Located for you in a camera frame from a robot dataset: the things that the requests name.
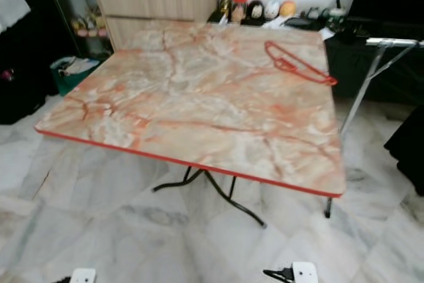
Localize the silver metal clothes rack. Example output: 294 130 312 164
338 36 424 141

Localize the red plastic clothes hanger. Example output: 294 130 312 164
264 40 339 87

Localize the red lidded snack jar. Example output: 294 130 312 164
231 0 248 24

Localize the black egg figurine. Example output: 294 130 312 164
246 0 264 22

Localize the light wood drawer cabinet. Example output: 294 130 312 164
91 0 221 52

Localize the white paper stack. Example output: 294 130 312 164
260 15 292 30

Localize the black tablet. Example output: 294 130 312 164
284 17 320 30

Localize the marble pattern folding table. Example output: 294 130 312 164
33 26 348 229

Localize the white hanging cloth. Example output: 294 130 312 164
0 0 30 32

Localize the orange egg figurine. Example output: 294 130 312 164
280 0 297 19

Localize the green plastic basket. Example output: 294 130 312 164
50 56 100 97

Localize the black plastic bucket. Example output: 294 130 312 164
384 104 424 198

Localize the white egg figurine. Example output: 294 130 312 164
264 0 280 20

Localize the electronics board cluster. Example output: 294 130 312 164
301 0 348 28

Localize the glass display cabinet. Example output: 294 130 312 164
43 0 117 58

